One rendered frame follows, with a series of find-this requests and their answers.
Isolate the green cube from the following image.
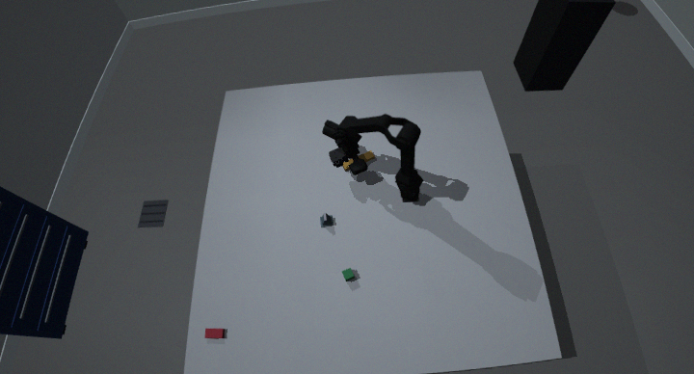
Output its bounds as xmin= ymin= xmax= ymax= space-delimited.
xmin=342 ymin=268 xmax=355 ymax=281

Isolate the tan bar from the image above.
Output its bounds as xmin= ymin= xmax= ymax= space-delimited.
xmin=343 ymin=150 xmax=375 ymax=172

